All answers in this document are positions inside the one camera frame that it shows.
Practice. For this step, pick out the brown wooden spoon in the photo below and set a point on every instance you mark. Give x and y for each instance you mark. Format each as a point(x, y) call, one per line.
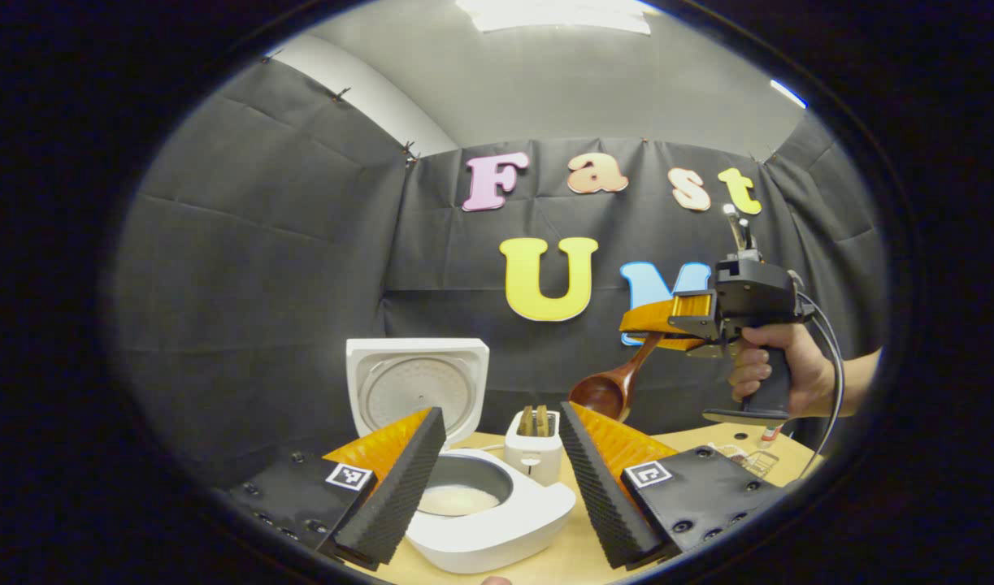
point(598, 398)

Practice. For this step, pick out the white divided dish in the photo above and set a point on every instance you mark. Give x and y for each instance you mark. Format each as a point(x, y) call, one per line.
point(726, 453)

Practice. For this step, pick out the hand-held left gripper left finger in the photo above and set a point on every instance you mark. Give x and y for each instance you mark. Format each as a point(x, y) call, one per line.
point(399, 504)

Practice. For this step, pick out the clear plastic water bottle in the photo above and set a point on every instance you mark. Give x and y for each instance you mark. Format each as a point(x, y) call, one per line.
point(771, 435)

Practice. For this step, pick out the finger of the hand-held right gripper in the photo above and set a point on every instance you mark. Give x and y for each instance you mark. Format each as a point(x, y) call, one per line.
point(683, 343)
point(651, 315)

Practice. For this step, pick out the large ceiling light panel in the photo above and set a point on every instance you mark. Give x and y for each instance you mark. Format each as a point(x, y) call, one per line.
point(553, 12)

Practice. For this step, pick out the white toaster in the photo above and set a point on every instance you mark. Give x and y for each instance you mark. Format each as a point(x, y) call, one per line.
point(533, 459)

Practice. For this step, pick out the brown bread slice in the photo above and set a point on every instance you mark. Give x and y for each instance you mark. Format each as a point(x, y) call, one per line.
point(543, 420)
point(527, 421)

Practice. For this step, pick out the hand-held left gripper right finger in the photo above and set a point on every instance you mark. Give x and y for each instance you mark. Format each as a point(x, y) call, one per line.
point(598, 504)

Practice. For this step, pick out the black backdrop cloth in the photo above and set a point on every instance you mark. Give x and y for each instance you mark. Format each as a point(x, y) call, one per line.
point(261, 268)

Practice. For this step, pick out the white rice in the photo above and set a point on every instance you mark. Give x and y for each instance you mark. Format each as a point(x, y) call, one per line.
point(460, 500)

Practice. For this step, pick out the white rice cooker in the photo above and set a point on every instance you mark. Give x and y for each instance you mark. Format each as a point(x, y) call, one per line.
point(496, 528)

